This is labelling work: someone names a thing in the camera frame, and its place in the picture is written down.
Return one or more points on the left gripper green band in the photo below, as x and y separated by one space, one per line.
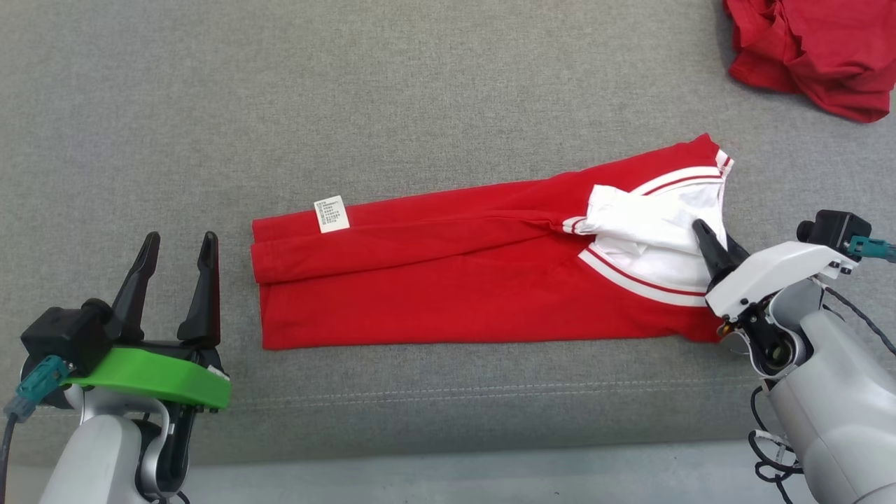
161 374

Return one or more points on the red shirt with white sleeves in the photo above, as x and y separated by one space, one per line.
455 294

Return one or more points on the red shorts with white stripes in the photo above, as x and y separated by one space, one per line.
819 49

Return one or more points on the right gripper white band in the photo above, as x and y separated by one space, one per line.
770 273

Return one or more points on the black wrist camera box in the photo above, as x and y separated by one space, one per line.
836 231
63 336

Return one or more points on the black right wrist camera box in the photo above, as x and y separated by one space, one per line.
836 231

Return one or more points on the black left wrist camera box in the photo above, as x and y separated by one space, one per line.
63 336

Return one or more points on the grey fabric sofa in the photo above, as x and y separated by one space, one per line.
420 91

